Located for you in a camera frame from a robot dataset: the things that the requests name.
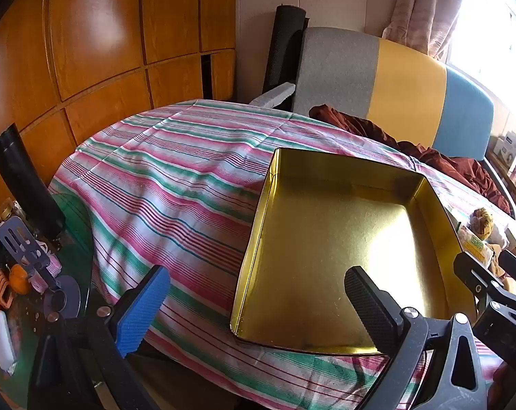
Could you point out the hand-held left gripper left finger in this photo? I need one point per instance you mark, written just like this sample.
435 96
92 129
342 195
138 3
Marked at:
142 311

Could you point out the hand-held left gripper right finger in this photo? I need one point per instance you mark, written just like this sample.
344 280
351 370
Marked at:
371 303

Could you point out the pale yellow snack packet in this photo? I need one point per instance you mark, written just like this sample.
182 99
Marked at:
476 245

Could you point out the yellow plush toy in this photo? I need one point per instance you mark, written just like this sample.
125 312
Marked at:
482 220

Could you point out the gold tin box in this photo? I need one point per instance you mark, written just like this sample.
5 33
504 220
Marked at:
326 243

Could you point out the grey round lid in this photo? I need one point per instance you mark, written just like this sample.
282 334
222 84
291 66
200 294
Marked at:
68 294

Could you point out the brown crumpled cloth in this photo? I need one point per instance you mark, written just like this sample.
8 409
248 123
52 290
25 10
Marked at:
454 166

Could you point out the white blue carton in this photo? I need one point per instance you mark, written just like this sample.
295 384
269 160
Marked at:
508 147

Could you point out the orange fruit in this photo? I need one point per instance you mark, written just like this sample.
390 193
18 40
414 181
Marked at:
18 279

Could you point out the striped tablecloth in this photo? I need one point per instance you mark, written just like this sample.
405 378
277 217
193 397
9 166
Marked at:
177 179

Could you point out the grey slotted spatula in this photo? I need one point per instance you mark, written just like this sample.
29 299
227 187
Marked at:
21 243

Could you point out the white oblong bar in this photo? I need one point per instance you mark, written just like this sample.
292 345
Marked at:
2 339

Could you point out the black tube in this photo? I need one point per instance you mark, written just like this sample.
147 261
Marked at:
23 179

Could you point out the grey yellow blue sofa chair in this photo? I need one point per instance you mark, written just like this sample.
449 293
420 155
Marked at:
407 85

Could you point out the white foam block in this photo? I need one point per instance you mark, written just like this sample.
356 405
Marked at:
275 96

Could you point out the window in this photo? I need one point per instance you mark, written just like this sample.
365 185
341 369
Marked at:
488 30

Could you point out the black rolled mat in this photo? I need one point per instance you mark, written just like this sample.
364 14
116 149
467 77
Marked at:
283 51

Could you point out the pink patterned curtain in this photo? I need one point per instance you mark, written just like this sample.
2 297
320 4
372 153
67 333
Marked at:
420 4

